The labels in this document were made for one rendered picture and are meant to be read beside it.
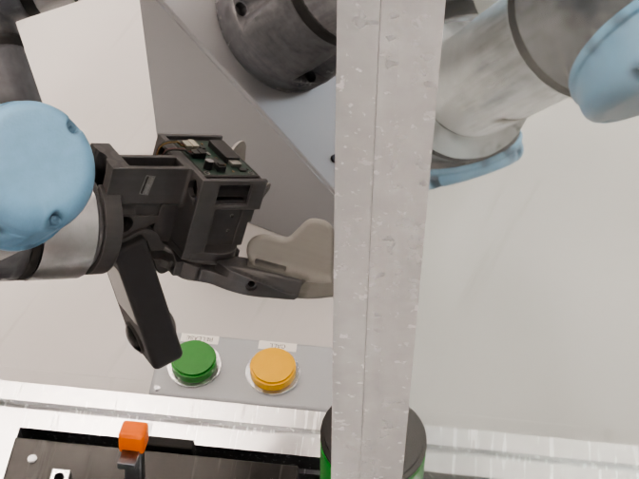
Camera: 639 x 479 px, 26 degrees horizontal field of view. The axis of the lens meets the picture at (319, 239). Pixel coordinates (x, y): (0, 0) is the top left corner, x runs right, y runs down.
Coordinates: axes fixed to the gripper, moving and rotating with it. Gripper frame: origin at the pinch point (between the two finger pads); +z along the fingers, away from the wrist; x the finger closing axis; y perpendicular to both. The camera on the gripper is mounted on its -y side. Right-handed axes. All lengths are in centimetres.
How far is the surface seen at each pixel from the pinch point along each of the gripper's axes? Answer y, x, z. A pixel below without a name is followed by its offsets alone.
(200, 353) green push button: -17.9, 11.2, 0.6
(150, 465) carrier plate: -23.4, 3.8, -6.5
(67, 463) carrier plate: -25.2, 7.5, -12.0
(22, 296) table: -27.3, 35.9, -4.6
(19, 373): -30.6, 27.6, -7.4
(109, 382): -28.6, 22.2, -0.7
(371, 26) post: 34, -44, -37
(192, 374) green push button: -19.0, 9.6, -0.7
